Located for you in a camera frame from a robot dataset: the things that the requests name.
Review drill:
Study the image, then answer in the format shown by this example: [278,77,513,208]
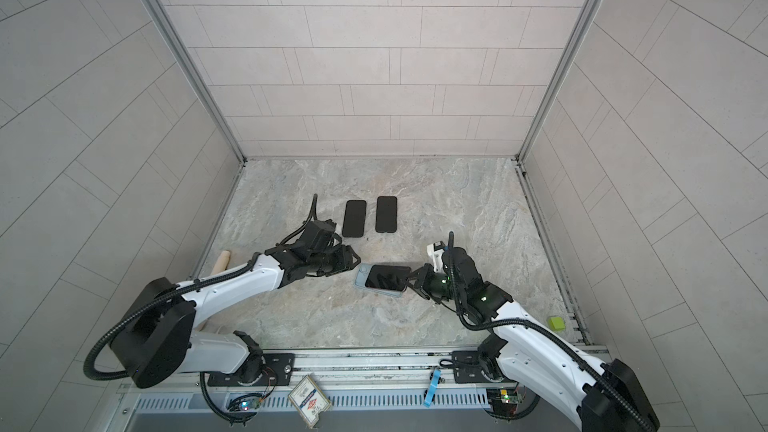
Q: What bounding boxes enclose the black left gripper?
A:
[306,245,365,277]

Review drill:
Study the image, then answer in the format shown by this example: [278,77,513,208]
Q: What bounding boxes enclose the black phone case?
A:
[342,200,367,238]
[375,196,398,233]

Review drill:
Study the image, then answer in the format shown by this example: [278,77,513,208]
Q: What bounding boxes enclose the black phone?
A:
[364,265,412,293]

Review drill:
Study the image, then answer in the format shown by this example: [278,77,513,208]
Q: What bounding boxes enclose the light blue phone case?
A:
[355,264,406,297]

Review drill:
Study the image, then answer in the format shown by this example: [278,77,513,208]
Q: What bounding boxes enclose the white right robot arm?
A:
[412,242,660,431]

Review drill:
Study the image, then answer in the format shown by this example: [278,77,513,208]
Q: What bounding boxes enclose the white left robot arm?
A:
[107,220,361,388]

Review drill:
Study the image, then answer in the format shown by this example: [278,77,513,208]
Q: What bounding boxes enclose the wooden rolling pin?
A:
[209,250,231,277]

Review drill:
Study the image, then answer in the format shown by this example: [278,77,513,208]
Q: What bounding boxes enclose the blue clip tag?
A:
[423,368,441,408]

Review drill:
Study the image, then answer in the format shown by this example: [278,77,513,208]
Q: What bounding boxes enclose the green cube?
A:
[547,316,567,332]

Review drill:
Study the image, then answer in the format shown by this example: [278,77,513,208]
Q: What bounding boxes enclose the right circuit board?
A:
[486,389,525,421]

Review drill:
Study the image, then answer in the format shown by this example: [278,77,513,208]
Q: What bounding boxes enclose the circuit board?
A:
[486,389,525,421]
[227,393,264,413]

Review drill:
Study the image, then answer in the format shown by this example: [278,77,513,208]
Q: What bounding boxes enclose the white label card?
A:
[288,375,332,429]

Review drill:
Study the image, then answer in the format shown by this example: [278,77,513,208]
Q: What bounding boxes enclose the left circuit board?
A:
[227,393,264,413]

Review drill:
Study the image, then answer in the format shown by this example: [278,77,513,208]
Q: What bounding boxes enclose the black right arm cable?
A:
[446,230,658,432]

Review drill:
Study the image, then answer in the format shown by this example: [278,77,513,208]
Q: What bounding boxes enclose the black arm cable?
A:
[446,230,658,432]
[82,193,319,382]

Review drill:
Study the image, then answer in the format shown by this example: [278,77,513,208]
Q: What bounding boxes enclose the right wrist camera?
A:
[427,241,447,274]

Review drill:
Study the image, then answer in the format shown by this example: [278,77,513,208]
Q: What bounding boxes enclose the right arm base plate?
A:
[449,350,510,384]

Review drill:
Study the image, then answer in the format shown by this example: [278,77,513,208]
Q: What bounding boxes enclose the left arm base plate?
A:
[206,353,296,388]

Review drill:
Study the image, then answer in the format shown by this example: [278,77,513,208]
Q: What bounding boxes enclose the aluminium front rail frame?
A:
[95,344,649,432]

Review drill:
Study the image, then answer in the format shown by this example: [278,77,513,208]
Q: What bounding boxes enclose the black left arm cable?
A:
[82,193,319,382]

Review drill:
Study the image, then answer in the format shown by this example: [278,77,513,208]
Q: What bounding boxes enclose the aluminium corner rail left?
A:
[141,0,247,165]

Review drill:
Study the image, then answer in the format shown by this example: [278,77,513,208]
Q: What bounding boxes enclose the aluminium corner rail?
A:
[141,0,247,165]
[517,0,602,165]

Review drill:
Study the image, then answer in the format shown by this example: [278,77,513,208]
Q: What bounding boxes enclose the aluminium corner rail right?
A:
[517,0,602,165]

